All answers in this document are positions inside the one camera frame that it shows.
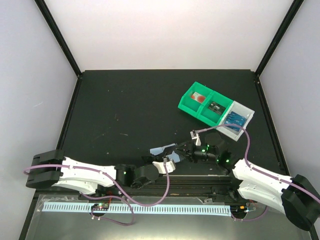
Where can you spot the dark card in bin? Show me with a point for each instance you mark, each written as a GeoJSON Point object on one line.
{"type": "Point", "coordinates": [216, 108]}

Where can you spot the controller board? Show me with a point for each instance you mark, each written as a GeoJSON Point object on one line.
{"type": "Point", "coordinates": [100, 207]}
{"type": "Point", "coordinates": [238, 209]}

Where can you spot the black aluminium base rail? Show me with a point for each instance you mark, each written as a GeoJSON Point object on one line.
{"type": "Point", "coordinates": [219, 188]}

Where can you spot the blue credit card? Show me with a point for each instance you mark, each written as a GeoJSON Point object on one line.
{"type": "Point", "coordinates": [235, 116]}

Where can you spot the green plastic bin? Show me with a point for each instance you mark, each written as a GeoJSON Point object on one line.
{"type": "Point", "coordinates": [209, 117]}
{"type": "Point", "coordinates": [190, 106]}

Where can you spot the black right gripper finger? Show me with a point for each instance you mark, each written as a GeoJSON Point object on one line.
{"type": "Point", "coordinates": [186, 144]}
{"type": "Point", "coordinates": [183, 154]}

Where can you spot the black corner frame post left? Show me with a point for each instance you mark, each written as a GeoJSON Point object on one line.
{"type": "Point", "coordinates": [48, 17]}

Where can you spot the black corner frame post right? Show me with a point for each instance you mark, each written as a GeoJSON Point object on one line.
{"type": "Point", "coordinates": [283, 27]}

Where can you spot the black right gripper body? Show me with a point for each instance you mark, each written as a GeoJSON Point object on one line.
{"type": "Point", "coordinates": [196, 154]}

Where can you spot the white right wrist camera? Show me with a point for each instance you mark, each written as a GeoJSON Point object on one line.
{"type": "Point", "coordinates": [195, 138]}

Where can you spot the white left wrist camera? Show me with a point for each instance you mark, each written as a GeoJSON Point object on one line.
{"type": "Point", "coordinates": [166, 166]}

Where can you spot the black corner frame post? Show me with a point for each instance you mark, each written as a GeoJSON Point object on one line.
{"type": "Point", "coordinates": [283, 27]}
{"type": "Point", "coordinates": [48, 17]}

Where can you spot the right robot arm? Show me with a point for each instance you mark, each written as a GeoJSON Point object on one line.
{"type": "Point", "coordinates": [295, 197]}

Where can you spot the white slotted cable duct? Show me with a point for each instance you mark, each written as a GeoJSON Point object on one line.
{"type": "Point", "coordinates": [121, 208]}

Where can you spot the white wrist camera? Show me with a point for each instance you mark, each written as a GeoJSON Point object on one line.
{"type": "Point", "coordinates": [166, 166]}
{"type": "Point", "coordinates": [195, 138]}

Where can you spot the red card in bin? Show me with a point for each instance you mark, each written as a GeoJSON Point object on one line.
{"type": "Point", "coordinates": [198, 97]}

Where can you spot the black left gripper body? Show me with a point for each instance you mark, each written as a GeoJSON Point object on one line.
{"type": "Point", "coordinates": [152, 157]}

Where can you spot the right controller board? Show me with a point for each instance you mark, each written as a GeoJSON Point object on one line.
{"type": "Point", "coordinates": [238, 209]}

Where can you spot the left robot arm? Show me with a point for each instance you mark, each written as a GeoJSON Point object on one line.
{"type": "Point", "coordinates": [54, 169]}

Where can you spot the white plastic bin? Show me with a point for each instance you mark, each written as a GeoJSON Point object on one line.
{"type": "Point", "coordinates": [242, 110]}

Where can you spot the left controller board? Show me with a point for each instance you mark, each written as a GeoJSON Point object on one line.
{"type": "Point", "coordinates": [100, 207]}

